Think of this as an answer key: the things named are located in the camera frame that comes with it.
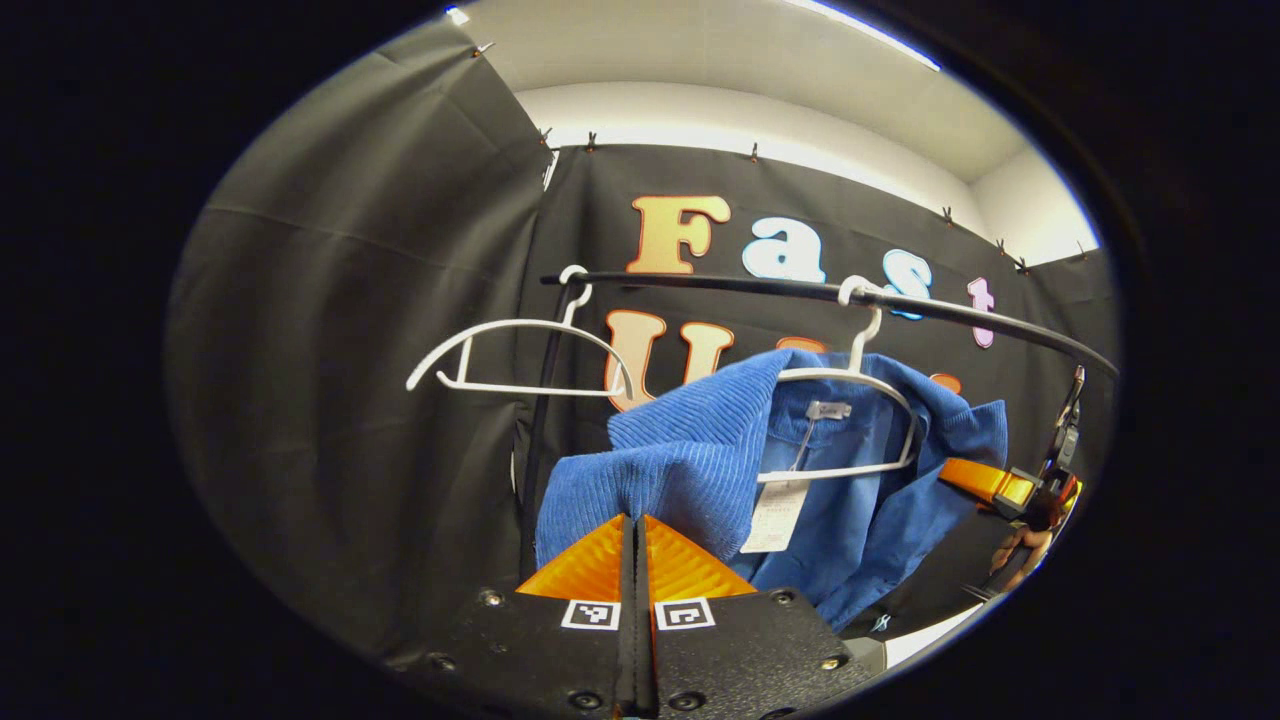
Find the black backdrop cloth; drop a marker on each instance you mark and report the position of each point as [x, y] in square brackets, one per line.
[350, 350]

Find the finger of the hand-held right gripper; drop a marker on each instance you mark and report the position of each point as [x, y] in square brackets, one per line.
[975, 480]

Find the white plastic hanger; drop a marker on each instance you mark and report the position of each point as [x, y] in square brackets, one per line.
[840, 471]
[530, 389]

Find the black clothes rack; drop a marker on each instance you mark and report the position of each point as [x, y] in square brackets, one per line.
[720, 284]

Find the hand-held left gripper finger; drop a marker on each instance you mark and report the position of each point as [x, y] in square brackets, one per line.
[628, 600]
[644, 575]

